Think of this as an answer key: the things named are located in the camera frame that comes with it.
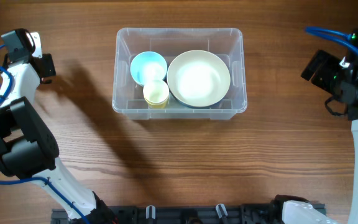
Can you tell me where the light blue bowl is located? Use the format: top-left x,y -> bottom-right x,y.
130,51 -> 168,86

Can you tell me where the pale green cup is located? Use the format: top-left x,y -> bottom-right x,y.
143,80 -> 170,105

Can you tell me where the yellow cup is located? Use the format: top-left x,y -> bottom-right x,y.
145,98 -> 168,109

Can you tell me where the cream plate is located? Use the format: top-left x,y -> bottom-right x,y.
167,50 -> 231,108

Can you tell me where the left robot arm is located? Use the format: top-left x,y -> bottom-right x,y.
0,28 -> 118,223

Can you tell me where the clear plastic storage container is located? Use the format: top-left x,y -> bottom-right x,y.
112,27 -> 247,120

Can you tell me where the right blue cable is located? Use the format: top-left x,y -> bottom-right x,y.
304,26 -> 358,77

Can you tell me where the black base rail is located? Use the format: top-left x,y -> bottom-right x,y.
50,204 -> 281,224

